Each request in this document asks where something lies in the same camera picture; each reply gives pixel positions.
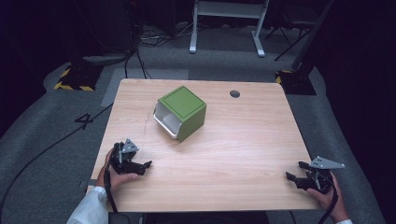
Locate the green drawer cabinet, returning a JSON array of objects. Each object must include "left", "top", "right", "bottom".
[{"left": 157, "top": 85, "right": 207, "bottom": 143}]

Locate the black yellow striped stand base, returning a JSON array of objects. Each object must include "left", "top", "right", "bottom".
[
  {"left": 53, "top": 63, "right": 104, "bottom": 92},
  {"left": 275, "top": 69, "right": 318, "bottom": 96}
]

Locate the long black floor cable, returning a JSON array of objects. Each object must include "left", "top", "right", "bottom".
[{"left": 0, "top": 102, "right": 115, "bottom": 220}]

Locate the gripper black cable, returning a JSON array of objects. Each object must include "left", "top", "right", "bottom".
[
  {"left": 317, "top": 183, "right": 340, "bottom": 224},
  {"left": 104, "top": 163, "right": 119, "bottom": 215}
]

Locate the person's right hand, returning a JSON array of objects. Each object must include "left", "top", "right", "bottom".
[{"left": 306, "top": 173, "right": 350, "bottom": 224}]

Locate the bundle of black floor cables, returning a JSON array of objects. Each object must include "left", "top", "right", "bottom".
[{"left": 123, "top": 22, "right": 200, "bottom": 79}]

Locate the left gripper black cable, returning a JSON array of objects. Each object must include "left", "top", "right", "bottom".
[{"left": 104, "top": 163, "right": 119, "bottom": 215}]

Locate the white drawer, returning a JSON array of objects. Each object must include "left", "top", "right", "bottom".
[{"left": 152, "top": 101, "right": 183, "bottom": 139}]

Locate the dark metal stand pole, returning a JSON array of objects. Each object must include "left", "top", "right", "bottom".
[{"left": 290, "top": 0, "right": 336, "bottom": 72}]

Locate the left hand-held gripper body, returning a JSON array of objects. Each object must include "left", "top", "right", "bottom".
[{"left": 108, "top": 138, "right": 140, "bottom": 175}]

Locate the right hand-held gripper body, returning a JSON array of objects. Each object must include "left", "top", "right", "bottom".
[{"left": 297, "top": 156, "right": 346, "bottom": 196}]

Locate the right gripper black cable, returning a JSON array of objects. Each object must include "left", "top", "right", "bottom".
[{"left": 317, "top": 183, "right": 340, "bottom": 224}]

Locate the person's left hand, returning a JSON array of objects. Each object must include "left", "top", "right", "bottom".
[{"left": 95, "top": 148, "right": 139, "bottom": 194}]

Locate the white metal table frame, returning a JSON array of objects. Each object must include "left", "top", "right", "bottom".
[{"left": 189, "top": 0, "right": 271, "bottom": 58}]

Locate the person's left white sleeve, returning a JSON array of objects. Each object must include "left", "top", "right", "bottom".
[{"left": 65, "top": 186, "right": 108, "bottom": 224}]

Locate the black tripod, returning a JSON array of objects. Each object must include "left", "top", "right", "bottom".
[{"left": 264, "top": 17, "right": 316, "bottom": 62}]

